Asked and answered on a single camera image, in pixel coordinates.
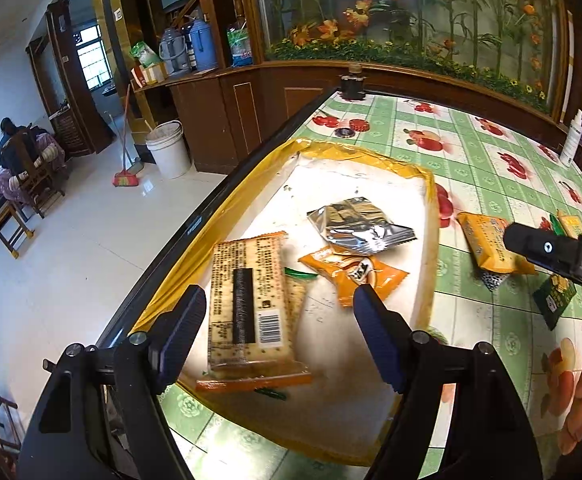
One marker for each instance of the small black jar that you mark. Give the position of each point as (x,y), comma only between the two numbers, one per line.
(352,85)

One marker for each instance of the white spray bottle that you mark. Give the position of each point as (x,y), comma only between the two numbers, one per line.
(570,140)

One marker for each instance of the fruit print green tablecloth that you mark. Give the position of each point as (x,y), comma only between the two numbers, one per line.
(471,170)

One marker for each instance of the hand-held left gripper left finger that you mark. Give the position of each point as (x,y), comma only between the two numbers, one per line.
(186,330)

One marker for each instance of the brown wooden cabinet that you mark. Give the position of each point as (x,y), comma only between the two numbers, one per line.
(211,110)

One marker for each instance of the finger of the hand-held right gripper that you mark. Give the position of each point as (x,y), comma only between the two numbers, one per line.
(546,247)

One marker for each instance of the small green packet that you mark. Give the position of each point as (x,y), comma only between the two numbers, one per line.
(298,273)

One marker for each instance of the blue thermos jug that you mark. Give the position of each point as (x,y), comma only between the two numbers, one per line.
(205,45)

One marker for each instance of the glass panel with artificial flowers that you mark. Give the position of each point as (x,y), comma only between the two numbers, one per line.
(421,10)

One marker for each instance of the yellow taped cardboard tray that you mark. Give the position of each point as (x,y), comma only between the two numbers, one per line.
(321,410)

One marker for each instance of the barred window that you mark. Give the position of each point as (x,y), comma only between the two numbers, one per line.
(91,55)

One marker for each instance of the yellow green print biscuit packet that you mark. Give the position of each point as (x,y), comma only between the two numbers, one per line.
(486,240)

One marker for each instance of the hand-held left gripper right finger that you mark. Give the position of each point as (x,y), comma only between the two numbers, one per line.
(376,340)

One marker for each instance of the red white box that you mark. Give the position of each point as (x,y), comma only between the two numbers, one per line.
(148,75)

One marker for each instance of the large clear cracker packet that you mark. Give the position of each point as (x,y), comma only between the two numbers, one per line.
(241,260)

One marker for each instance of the small wooden stool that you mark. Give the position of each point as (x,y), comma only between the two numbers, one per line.
(13,220)

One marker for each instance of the orange shield print snack packet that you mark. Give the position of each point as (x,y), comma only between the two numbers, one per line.
(341,270)

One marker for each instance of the dark bottle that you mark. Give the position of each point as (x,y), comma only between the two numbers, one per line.
(189,42)

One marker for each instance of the wooden chair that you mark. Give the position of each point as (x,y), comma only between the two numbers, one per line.
(31,180)

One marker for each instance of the white plastic bucket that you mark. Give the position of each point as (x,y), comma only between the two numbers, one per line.
(168,152)

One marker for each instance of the dark green snack packet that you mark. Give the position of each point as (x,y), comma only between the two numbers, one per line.
(553,302)

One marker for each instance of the red broom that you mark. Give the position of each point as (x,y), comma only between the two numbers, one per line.
(126,179)

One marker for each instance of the blue green plastic bag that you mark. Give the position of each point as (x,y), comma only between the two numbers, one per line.
(239,45)

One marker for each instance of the grey thermos jug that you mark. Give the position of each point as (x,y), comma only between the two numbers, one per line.
(173,52)

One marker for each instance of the silver foil snack packet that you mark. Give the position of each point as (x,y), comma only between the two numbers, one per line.
(351,220)

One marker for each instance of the pale yellow green-edged packet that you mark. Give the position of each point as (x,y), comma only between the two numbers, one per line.
(571,222)

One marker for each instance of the green white bag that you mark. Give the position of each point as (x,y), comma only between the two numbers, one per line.
(145,54)

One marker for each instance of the red round lid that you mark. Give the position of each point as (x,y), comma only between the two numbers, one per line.
(358,124)

